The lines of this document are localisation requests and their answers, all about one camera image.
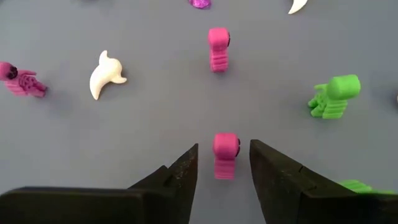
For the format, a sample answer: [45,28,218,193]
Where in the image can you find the white ghost figurine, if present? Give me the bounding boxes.
[287,0,309,16]
[89,50,128,101]

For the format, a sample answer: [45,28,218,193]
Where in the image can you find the pink skeleton figurine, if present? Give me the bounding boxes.
[207,27,231,73]
[0,61,49,98]
[212,133,241,180]

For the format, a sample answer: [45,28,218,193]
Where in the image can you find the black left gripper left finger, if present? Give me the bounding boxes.
[0,142,199,224]

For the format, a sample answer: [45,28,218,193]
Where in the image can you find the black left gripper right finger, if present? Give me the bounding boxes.
[249,139,398,224]

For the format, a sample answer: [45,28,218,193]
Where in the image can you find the purple witch hat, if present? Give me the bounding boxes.
[188,0,213,10]

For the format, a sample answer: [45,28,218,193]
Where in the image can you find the green skeleton figurine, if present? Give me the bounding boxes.
[307,73,362,120]
[337,179,396,195]

